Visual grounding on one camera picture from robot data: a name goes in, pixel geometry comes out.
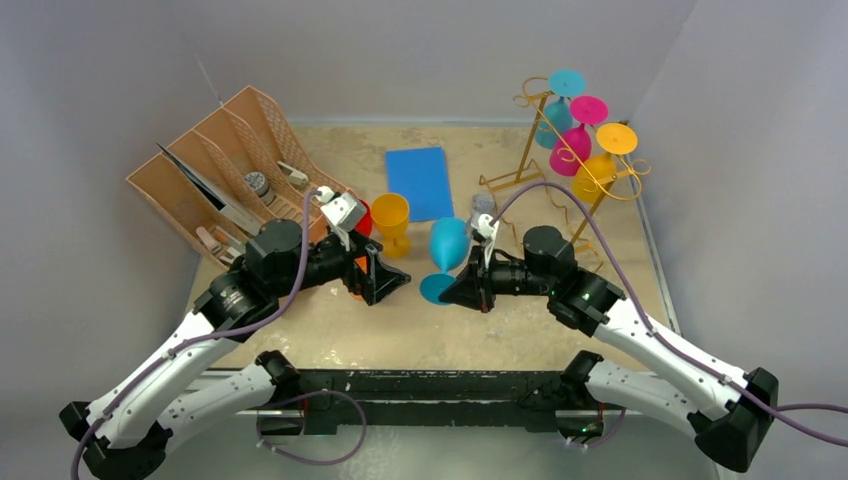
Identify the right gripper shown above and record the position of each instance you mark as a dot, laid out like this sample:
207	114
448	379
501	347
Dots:
482	279

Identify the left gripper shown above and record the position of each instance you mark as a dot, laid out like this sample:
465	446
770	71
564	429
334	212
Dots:
384	277

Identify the orange wine glass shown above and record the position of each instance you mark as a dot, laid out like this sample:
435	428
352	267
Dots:
359	277

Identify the red wine glass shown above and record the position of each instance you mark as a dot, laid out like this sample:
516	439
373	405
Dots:
365	224

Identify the teal wine glass front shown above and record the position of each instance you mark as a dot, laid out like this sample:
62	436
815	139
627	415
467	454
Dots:
449	246

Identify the teal wine glass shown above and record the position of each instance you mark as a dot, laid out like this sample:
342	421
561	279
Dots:
449	246
565	83

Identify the yellow-orange wine glass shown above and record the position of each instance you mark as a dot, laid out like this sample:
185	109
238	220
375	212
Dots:
390	214

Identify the yellow wine glass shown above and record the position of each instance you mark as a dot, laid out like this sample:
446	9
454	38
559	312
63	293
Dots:
596	175

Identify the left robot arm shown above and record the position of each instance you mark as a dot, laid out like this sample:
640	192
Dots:
128	432

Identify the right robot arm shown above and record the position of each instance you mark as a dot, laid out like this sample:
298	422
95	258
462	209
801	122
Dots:
718	405

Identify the magenta wine glass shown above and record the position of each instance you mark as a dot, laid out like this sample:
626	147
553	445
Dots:
574	145

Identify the teal wine glass rear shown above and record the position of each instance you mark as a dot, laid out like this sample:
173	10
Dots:
565	83

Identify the small clear glitter ball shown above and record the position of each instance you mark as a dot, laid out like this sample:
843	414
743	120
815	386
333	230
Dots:
481	204

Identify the blue rectangular card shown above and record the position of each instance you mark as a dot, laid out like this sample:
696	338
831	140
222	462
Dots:
420	175

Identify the white stapler in organizer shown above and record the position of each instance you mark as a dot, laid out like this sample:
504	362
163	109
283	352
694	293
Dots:
294	176

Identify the dark folder in organizer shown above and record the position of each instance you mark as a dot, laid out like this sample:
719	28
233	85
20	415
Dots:
225	203

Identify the pink desk file organizer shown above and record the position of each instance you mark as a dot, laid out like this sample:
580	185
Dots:
247	133

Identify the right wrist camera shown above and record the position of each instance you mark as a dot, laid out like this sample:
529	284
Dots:
485	232

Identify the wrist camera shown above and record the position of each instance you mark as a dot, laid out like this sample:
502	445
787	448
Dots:
485	232
342	211

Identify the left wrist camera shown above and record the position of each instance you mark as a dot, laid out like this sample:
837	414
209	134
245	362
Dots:
342	211

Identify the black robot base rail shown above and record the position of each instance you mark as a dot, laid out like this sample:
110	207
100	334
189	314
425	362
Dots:
547	401

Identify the gold wire glass rack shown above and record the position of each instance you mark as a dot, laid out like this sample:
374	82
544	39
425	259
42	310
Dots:
533	165

